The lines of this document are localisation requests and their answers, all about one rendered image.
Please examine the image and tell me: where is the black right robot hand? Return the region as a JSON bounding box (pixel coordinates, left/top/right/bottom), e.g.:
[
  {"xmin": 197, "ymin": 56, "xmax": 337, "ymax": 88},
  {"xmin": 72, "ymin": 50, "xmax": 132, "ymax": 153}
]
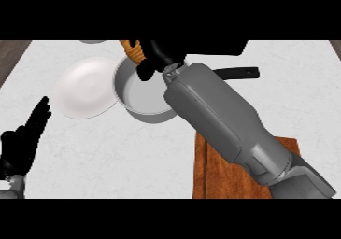
[{"xmin": 129, "ymin": 39, "xmax": 188, "ymax": 83}]

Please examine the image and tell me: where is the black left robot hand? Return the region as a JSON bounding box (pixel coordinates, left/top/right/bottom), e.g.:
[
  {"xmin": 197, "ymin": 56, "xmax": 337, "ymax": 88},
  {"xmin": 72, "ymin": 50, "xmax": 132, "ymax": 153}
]
[{"xmin": 0, "ymin": 95, "xmax": 54, "ymax": 182}]

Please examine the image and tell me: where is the orange-brown croissant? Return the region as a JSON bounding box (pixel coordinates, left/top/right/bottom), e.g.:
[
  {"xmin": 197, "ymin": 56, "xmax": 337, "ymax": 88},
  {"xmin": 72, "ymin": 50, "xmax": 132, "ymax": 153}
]
[{"xmin": 119, "ymin": 39, "xmax": 147, "ymax": 65}]

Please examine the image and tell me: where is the brown wooden cutting board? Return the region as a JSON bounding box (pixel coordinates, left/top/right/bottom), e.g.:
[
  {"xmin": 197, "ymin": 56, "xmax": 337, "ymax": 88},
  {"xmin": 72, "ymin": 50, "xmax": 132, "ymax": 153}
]
[{"xmin": 191, "ymin": 130, "xmax": 303, "ymax": 200}]

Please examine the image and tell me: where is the black appliance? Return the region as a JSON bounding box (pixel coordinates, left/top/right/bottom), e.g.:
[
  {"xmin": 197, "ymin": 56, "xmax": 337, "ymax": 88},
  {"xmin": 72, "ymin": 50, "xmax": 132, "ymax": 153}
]
[{"xmin": 185, "ymin": 39, "xmax": 250, "ymax": 58}]

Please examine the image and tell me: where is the pale grey round object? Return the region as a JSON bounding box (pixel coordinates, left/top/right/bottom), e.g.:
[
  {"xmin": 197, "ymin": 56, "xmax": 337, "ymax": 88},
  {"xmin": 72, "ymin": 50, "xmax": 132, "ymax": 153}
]
[{"xmin": 77, "ymin": 39, "xmax": 108, "ymax": 45}]

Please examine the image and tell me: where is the white round plate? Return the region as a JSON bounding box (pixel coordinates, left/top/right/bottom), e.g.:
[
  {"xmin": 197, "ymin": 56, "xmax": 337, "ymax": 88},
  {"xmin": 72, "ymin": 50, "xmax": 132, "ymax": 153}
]
[{"xmin": 52, "ymin": 55, "xmax": 122, "ymax": 120}]

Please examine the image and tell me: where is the grey pot with black handle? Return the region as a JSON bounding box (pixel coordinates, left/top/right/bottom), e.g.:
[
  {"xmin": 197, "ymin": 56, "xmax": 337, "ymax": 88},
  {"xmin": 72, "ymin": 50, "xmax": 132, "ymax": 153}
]
[{"xmin": 113, "ymin": 55, "xmax": 263, "ymax": 125}]

